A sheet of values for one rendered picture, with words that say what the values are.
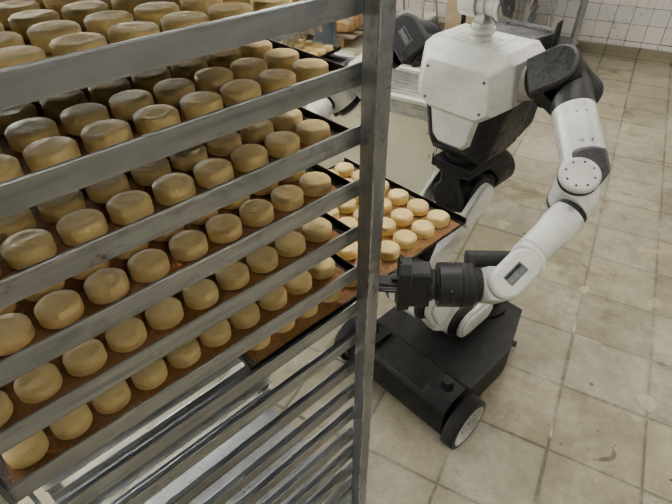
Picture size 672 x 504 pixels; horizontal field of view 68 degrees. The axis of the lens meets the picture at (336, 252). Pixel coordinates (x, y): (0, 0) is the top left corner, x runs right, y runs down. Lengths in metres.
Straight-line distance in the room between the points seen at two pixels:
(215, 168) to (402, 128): 1.44
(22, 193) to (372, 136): 0.44
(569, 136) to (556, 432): 1.22
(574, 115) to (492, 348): 1.08
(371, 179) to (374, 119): 0.10
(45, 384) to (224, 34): 0.46
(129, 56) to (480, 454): 1.71
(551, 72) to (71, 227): 0.99
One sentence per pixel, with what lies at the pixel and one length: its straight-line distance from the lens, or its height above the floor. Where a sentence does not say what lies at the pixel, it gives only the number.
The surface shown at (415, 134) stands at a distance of 2.02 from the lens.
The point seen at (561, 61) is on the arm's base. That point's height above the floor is 1.29.
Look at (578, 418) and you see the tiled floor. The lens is 2.14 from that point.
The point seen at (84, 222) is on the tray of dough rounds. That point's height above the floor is 1.33.
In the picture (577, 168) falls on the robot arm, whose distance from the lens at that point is 1.09.
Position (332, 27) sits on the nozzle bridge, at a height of 0.95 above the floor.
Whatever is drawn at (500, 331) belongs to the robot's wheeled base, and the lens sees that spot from 2.08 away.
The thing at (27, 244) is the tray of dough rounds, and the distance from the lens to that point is 0.61.
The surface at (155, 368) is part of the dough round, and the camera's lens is 0.79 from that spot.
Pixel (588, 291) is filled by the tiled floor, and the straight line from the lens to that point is 2.66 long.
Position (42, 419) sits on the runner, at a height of 1.14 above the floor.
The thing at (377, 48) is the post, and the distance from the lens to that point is 0.69.
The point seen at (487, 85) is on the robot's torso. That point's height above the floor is 1.22.
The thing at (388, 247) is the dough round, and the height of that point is 1.00.
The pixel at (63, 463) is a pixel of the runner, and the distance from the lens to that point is 0.76.
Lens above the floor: 1.65
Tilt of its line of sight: 39 degrees down
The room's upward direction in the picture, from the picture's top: 1 degrees counter-clockwise
